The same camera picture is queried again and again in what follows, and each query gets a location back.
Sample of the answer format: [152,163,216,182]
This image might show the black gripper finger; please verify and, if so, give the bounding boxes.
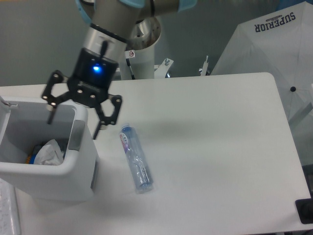
[41,70,70,124]
[93,94,122,140]

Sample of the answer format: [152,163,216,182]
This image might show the white trash can lid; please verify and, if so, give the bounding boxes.
[0,96,19,153]

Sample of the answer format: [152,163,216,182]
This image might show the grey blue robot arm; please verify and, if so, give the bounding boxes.
[41,0,197,139]

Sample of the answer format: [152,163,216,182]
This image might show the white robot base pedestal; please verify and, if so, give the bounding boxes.
[119,17,161,80]

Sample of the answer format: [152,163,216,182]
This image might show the black gripper connector cable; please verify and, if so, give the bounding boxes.
[100,40,109,59]

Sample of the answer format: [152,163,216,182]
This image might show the white metal mounting bracket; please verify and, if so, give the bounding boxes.
[154,58,174,79]

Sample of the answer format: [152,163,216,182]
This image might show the white tissue paper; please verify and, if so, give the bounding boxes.
[34,139,64,165]

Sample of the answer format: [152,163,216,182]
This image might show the white Superior umbrella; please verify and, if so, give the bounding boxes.
[210,0,313,128]

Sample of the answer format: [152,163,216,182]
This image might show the colourful snack wrapper trash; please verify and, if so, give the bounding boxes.
[25,144,44,165]

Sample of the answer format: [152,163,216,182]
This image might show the black device at table edge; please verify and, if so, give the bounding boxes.
[295,198,313,224]

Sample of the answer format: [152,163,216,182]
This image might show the clear plastic water bottle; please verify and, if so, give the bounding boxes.
[119,123,154,193]

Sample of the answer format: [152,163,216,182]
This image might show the metal table clamp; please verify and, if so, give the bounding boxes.
[199,55,211,76]

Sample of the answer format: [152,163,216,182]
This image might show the black cable on pedestal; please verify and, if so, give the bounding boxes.
[125,50,136,80]

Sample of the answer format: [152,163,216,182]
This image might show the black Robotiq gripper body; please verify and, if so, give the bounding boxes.
[67,48,118,108]

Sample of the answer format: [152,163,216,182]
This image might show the white plastic trash can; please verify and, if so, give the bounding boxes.
[0,96,98,201]

